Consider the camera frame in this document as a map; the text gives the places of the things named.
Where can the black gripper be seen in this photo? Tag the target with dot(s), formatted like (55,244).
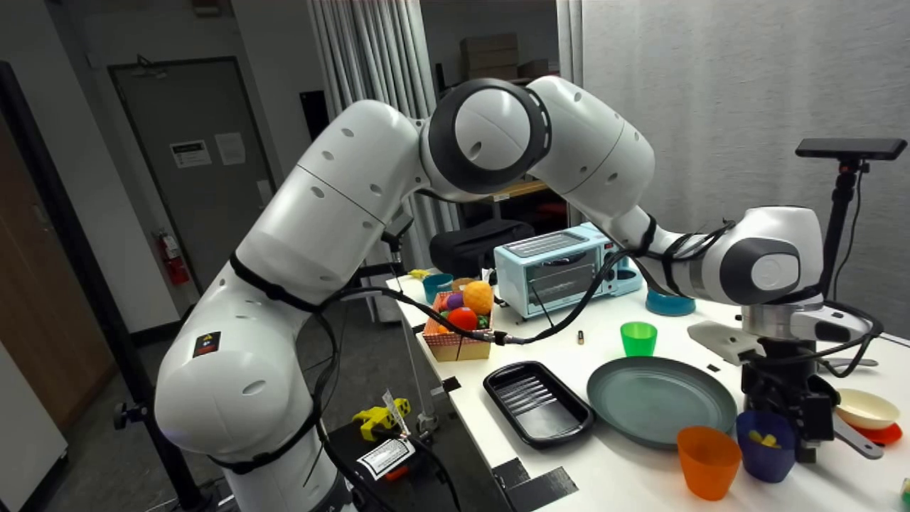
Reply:
(783,369)

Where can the yellow toy fry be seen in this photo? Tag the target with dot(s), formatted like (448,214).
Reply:
(763,438)

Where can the dark blue plastic cup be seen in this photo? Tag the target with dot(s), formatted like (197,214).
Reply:
(765,459)

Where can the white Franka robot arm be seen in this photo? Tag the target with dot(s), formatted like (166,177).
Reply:
(330,216)

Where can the orange plastic cup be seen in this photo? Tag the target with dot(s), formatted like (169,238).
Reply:
(709,470)

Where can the red small plate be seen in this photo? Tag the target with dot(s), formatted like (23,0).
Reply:
(884,436)

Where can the grey round plate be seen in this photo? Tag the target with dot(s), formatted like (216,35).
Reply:
(660,401)

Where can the green plastic cup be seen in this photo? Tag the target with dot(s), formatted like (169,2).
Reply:
(637,341)

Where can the teal small cup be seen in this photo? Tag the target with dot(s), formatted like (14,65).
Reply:
(438,284)

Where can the cream small bowl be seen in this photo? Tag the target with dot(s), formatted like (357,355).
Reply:
(867,406)

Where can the teal toy kettle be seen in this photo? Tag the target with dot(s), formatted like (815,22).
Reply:
(671,304)

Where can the black tripod stand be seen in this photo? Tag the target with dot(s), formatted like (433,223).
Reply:
(839,229)

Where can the black ridged grill tray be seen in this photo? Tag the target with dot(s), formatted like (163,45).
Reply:
(536,401)

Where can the black tape strip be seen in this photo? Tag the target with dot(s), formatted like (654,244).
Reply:
(542,490)
(509,472)

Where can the light blue toaster oven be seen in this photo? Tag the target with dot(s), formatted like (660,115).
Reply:
(549,274)

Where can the grey curtain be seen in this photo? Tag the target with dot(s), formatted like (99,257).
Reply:
(719,95)

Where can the orange plush fruit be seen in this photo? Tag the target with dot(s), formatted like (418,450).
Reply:
(479,298)

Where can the red checkered fruit basket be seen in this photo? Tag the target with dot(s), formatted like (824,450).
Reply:
(458,345)

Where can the red plush fruit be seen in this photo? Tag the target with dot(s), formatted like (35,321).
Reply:
(462,320)

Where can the purple plush fruit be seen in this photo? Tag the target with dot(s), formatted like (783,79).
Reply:
(452,298)

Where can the black bag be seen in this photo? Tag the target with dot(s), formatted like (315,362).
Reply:
(472,244)

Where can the white labelled device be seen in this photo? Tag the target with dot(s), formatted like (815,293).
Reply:
(387,459)

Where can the yellow toy figure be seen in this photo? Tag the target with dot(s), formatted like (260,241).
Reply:
(379,416)

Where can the white curtain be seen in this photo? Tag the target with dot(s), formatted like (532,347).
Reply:
(371,58)

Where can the white door sign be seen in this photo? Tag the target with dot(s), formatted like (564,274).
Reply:
(229,149)
(192,155)

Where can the grey door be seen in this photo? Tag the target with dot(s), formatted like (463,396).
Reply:
(187,207)

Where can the red fire extinguisher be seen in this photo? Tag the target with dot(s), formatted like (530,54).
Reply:
(175,260)

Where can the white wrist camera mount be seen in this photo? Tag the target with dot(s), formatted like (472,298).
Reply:
(824,327)

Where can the black camera on tripod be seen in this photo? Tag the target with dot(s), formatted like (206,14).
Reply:
(851,149)

